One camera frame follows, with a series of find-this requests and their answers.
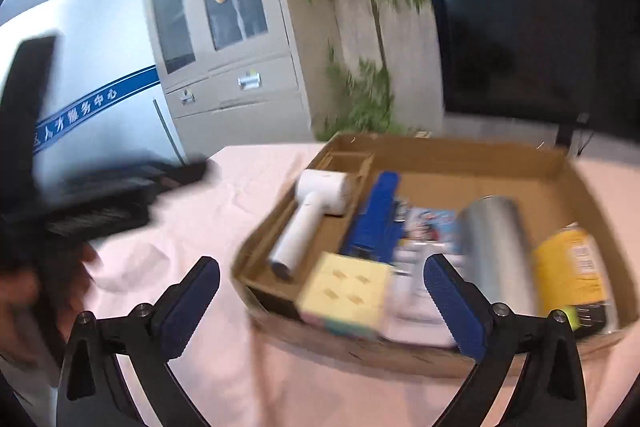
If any yellow labelled bottle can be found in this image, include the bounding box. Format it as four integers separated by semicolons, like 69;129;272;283
531;224;621;340

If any black television screen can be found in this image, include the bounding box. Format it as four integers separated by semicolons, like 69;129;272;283
409;0;628;128

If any black television stand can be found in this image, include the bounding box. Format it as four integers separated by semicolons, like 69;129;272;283
554;111;596;158

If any blue box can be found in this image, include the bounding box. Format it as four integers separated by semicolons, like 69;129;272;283
340;171;403;265

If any white box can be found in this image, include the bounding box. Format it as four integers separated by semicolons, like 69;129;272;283
387;242;457;348

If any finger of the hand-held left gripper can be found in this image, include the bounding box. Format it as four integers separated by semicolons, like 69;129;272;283
60;159;210;208
47;201;152;239

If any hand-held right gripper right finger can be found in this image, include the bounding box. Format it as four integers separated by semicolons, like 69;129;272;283
423;253;587;427

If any pastel puzzle cube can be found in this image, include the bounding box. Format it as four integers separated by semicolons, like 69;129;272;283
294;252;393;340

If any silver metal can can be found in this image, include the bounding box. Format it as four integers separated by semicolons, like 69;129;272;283
457;196;541;313

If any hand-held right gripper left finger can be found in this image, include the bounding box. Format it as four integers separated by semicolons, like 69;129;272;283
55;256;221;427

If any colourful printed booklet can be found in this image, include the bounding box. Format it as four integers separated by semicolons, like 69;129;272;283
400;207;463;258

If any cardboard box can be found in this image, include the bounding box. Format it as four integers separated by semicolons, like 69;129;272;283
231;132;633;380

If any white handheld device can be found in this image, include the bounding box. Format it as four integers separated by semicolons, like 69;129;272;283
267;168;357;283

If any person's left forearm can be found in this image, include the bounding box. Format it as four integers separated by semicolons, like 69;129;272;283
0;349;61;408

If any person's left hand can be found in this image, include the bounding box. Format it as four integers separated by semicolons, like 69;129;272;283
0;241;103;358

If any grey glass door cabinet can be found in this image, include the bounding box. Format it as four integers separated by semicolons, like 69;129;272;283
142;0;313;158

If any green leafy tree plant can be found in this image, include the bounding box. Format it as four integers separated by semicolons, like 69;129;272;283
285;0;436;140

